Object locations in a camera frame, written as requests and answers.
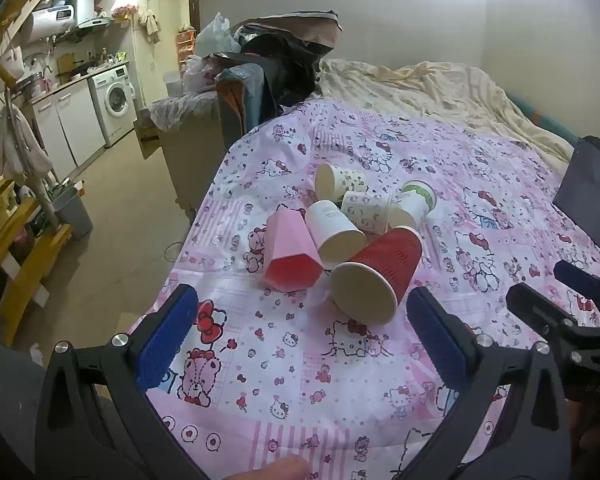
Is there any cardboard box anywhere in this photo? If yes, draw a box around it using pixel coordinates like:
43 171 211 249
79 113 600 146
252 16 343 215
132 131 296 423
134 117 162 161

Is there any white cartoon-print paper cup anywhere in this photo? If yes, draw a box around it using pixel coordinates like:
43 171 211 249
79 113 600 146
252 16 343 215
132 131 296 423
314 162 368 203
341 190 393 235

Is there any red ribbed paper cup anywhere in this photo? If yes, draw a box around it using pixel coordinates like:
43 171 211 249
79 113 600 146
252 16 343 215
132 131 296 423
329 226 424 323

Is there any teal bed frame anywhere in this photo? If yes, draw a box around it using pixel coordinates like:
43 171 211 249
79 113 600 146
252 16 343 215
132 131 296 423
505 89 581 147

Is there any brown pillow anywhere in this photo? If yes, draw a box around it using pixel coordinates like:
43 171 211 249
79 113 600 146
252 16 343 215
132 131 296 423
240 9 343 50

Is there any white green-rimmed paper cup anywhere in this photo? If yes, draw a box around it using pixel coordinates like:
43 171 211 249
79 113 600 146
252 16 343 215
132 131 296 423
387 180 438 233

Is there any pink white plastic bag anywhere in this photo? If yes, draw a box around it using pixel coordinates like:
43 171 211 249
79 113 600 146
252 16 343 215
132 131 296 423
182 55 222 93

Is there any yellow wooden staircase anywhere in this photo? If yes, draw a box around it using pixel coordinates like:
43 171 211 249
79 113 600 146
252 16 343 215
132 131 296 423
0 0 73 346

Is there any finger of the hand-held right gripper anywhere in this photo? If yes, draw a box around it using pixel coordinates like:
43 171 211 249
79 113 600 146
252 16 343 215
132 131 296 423
505 282 588 356
553 259 600 311

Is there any pink cartoon printed blanket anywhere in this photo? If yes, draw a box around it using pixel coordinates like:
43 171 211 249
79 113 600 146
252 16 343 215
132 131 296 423
127 97 600 480

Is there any orange shelf rack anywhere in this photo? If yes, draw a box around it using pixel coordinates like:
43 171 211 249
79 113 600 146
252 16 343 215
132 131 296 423
176 29 197 68

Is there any hanging pale cloth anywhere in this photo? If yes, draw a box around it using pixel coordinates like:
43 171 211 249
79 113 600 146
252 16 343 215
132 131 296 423
0 105 53 186

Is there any grey trash bin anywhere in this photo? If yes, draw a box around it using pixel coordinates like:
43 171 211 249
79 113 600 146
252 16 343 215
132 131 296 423
52 186 94 241

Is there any person's left hand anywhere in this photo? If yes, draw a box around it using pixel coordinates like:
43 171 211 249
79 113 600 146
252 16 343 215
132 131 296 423
228 455 311 480

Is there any white water heater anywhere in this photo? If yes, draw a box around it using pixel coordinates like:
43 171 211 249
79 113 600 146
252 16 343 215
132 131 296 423
27 0 96 43

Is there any white washing machine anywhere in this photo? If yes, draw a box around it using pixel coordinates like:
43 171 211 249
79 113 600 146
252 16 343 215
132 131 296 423
87 64 138 148

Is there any black plastic bag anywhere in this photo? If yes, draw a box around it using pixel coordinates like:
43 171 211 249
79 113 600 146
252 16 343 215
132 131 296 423
237 22 336 108

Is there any pink faceted plastic cup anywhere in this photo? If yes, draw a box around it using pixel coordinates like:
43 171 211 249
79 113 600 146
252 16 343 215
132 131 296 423
263 206 325 292

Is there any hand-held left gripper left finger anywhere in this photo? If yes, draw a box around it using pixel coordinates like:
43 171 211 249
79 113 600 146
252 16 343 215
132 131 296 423
34 283 216 480

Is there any cream yellow blanket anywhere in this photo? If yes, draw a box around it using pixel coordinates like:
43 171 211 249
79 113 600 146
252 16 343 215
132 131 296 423
317 58 576 171

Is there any blue orange cushion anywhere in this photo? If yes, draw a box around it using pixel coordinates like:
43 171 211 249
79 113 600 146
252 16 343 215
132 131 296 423
215 62 277 137

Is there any plain white paper cup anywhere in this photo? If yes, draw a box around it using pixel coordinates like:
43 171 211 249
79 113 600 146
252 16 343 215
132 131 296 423
305 200 368 270

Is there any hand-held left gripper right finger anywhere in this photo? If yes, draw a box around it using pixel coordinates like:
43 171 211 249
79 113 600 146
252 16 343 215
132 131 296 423
397 286 573 480

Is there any dark flat object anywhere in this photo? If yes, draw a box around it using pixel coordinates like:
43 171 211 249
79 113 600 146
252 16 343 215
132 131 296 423
552 135 600 228

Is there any white kitchen base cabinet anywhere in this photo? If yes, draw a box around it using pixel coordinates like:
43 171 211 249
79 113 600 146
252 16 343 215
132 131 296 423
30 80 106 181

